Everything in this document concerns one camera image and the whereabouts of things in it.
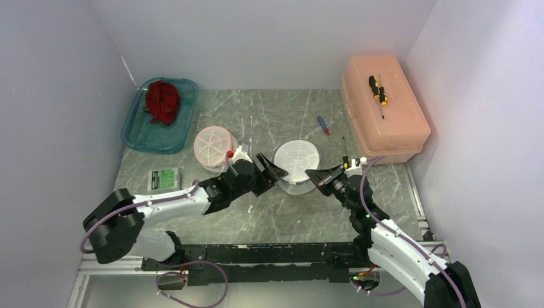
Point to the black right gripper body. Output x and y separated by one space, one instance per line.
339 187

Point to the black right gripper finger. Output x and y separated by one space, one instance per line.
324 175
325 186

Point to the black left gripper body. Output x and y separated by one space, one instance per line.
256 181

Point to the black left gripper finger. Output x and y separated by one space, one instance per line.
262 185
271 171

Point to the white mesh blue zip laundry bag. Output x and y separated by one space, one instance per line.
296 157

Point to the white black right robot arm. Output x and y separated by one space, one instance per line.
434 281

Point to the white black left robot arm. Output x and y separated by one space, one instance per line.
122 224

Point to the pink zip mesh laundry bag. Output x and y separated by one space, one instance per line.
211 145

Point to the black yellow screwdriver on table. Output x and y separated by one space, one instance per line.
346 160

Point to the orange translucent plastic storage box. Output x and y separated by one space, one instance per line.
404 131

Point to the green label clear bit case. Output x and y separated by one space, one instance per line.
164 180

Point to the black yellow screwdriver on box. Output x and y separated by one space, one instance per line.
379 93

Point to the red cloth garment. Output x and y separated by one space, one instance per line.
162 102

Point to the teal plastic tray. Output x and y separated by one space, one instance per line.
140 135

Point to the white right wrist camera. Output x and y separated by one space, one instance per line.
357 166

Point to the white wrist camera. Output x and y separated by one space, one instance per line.
357 166
240 153

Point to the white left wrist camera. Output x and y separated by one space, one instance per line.
240 153

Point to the blue red handle screwdriver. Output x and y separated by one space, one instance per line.
324 127

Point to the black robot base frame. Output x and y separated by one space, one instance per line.
207 264

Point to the aluminium extrusion rail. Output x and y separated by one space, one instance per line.
89 266

